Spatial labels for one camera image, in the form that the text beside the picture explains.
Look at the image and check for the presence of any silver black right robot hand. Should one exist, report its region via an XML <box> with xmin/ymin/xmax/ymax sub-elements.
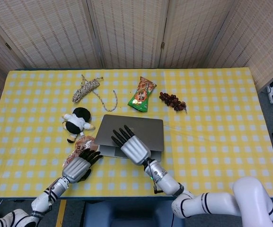
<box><xmin>111</xmin><ymin>124</ymin><xmax>151</xmax><ymax>166</ymax></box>

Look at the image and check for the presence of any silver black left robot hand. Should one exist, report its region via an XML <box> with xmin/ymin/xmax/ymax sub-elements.
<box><xmin>62</xmin><ymin>148</ymin><xmax>103</xmax><ymax>184</ymax></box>

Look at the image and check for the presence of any silver laptop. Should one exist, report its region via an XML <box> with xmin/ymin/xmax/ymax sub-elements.
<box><xmin>94</xmin><ymin>114</ymin><xmax>164</xmax><ymax>158</ymax></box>

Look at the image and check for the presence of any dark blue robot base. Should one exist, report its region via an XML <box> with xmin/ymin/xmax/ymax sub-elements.
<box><xmin>83</xmin><ymin>201</ymin><xmax>182</xmax><ymax>227</ymax></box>

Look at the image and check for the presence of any orange sausage snack packet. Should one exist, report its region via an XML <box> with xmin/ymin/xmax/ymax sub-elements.
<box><xmin>63</xmin><ymin>135</ymin><xmax>99</xmax><ymax>170</ymax></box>

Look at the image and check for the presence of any black white plush cow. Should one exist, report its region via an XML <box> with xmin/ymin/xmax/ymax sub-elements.
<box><xmin>61</xmin><ymin>107</ymin><xmax>96</xmax><ymax>144</ymax></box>

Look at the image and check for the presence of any green orange snack bag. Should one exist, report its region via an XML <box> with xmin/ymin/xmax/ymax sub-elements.
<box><xmin>127</xmin><ymin>76</ymin><xmax>158</xmax><ymax>113</ymax></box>

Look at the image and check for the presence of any dark red grape bunch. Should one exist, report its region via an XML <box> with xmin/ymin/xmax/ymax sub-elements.
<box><xmin>159</xmin><ymin>91</ymin><xmax>188</xmax><ymax>114</ymax></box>

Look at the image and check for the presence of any yellow white checked tablecloth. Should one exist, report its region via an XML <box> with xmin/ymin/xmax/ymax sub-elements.
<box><xmin>0</xmin><ymin>68</ymin><xmax>273</xmax><ymax>199</ymax></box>

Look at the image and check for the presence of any woven folding screen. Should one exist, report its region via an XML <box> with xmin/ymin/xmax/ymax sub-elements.
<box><xmin>0</xmin><ymin>0</ymin><xmax>273</xmax><ymax>130</ymax></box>

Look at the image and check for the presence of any braided speckled rope bundle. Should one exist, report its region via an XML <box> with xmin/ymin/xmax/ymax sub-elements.
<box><xmin>71</xmin><ymin>74</ymin><xmax>118</xmax><ymax>112</ymax></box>

